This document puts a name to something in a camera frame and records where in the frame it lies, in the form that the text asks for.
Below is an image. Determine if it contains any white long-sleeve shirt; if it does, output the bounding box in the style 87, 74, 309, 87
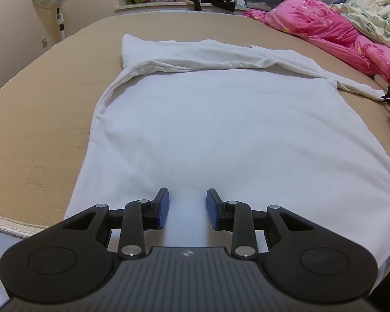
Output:
66, 35, 390, 264

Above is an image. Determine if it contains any floral white blanket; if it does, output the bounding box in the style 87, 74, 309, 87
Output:
330, 0, 390, 47

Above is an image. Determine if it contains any pink quilt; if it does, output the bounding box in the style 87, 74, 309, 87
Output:
243, 0, 390, 83

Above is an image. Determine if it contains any beige mattress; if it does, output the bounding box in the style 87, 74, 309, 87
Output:
0, 12, 390, 237

